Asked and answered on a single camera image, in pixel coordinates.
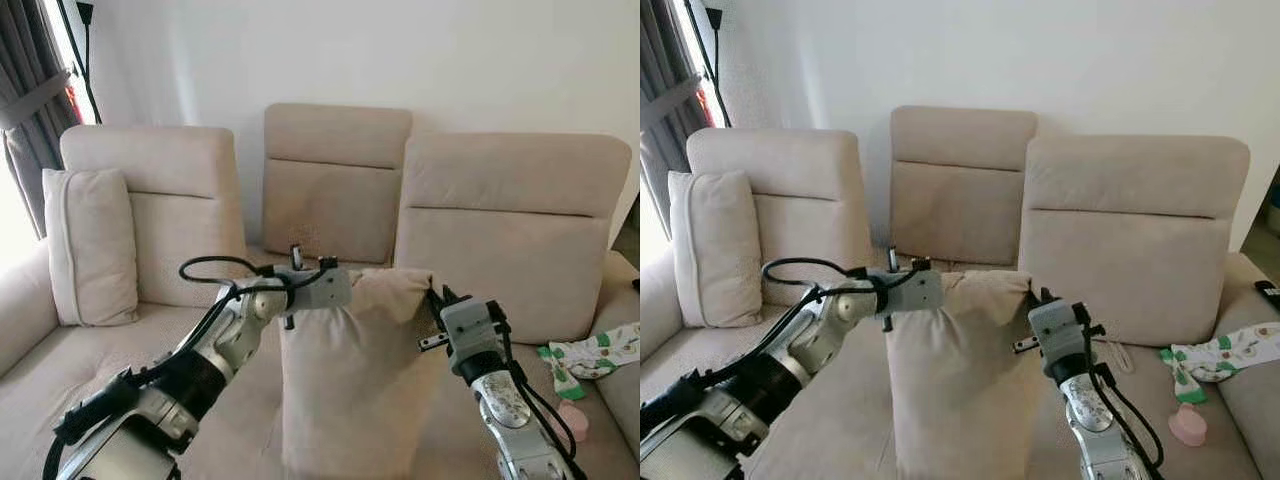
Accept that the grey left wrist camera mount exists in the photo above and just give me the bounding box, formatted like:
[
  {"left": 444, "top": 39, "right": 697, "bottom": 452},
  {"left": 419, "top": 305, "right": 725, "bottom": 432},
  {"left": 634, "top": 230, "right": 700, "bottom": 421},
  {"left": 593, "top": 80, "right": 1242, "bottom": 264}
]
[
  {"left": 290, "top": 264, "right": 354, "bottom": 315},
  {"left": 879, "top": 268, "right": 945, "bottom": 320}
]

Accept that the black floor lamp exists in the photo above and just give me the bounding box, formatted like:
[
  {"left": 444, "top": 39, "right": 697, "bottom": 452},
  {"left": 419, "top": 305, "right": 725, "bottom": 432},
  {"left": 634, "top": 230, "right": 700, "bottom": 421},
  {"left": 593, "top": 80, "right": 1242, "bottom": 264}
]
[
  {"left": 684, "top": 0, "right": 733, "bottom": 130},
  {"left": 54, "top": 0, "right": 103, "bottom": 127}
]

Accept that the pink round object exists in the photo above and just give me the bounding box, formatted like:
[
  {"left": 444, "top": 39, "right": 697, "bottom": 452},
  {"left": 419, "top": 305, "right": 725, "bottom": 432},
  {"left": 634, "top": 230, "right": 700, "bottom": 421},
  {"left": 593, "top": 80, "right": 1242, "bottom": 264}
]
[
  {"left": 554, "top": 400, "right": 592, "bottom": 444},
  {"left": 1167, "top": 403, "right": 1209, "bottom": 448}
]

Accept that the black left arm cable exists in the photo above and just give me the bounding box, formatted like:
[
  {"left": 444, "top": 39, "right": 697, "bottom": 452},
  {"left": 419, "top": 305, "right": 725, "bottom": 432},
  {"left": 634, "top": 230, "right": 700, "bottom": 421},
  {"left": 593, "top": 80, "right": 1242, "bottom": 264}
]
[
  {"left": 179, "top": 254, "right": 301, "bottom": 303},
  {"left": 761, "top": 257, "right": 885, "bottom": 305}
]

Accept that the green white printed cloth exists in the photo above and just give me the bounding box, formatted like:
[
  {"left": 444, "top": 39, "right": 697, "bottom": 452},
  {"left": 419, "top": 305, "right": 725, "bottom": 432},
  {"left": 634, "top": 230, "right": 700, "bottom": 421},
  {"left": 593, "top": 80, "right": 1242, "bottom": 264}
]
[
  {"left": 1159, "top": 321, "right": 1280, "bottom": 405},
  {"left": 536, "top": 321, "right": 641, "bottom": 402}
]

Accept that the grey curtain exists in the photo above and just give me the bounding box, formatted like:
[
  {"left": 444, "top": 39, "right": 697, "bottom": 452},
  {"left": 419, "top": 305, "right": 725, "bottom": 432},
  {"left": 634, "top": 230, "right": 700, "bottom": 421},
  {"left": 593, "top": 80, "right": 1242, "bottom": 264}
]
[
  {"left": 640, "top": 0, "right": 707, "bottom": 217},
  {"left": 0, "top": 0, "right": 78, "bottom": 240}
]

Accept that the large beige pillow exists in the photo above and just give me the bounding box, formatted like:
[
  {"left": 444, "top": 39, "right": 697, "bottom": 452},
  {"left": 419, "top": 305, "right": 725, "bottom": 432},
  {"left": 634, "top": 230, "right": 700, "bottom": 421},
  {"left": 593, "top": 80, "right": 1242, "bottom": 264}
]
[
  {"left": 277, "top": 265, "right": 442, "bottom": 480},
  {"left": 884, "top": 269, "right": 1052, "bottom": 480}
]

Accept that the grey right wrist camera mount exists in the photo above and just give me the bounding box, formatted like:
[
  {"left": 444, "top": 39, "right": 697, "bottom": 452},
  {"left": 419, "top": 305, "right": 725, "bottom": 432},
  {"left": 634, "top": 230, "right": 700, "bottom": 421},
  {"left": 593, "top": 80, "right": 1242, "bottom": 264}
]
[
  {"left": 1026, "top": 300, "right": 1093, "bottom": 383},
  {"left": 438, "top": 297, "right": 504, "bottom": 378}
]

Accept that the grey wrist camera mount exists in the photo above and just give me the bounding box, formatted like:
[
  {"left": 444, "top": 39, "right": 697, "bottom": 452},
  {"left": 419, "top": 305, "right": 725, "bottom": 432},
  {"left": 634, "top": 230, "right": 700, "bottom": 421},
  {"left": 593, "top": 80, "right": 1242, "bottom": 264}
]
[
  {"left": 1026, "top": 300, "right": 1093, "bottom": 383},
  {"left": 879, "top": 268, "right": 945, "bottom": 320},
  {"left": 438, "top": 297, "right": 504, "bottom": 378},
  {"left": 290, "top": 264, "right": 354, "bottom": 315}
]

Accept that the small beige cushion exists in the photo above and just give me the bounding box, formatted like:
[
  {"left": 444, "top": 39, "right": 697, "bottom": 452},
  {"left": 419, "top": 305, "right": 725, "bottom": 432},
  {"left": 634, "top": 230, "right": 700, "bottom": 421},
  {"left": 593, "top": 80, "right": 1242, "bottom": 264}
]
[
  {"left": 41, "top": 167, "right": 140, "bottom": 328},
  {"left": 667, "top": 169, "right": 764, "bottom": 330}
]

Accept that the beige fabric sofa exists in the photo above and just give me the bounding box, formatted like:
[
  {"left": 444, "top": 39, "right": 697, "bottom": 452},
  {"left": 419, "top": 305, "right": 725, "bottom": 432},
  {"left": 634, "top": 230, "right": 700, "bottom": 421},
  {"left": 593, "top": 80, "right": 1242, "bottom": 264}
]
[
  {"left": 640, "top": 105, "right": 1280, "bottom": 480},
  {"left": 0, "top": 102, "right": 641, "bottom": 480}
]

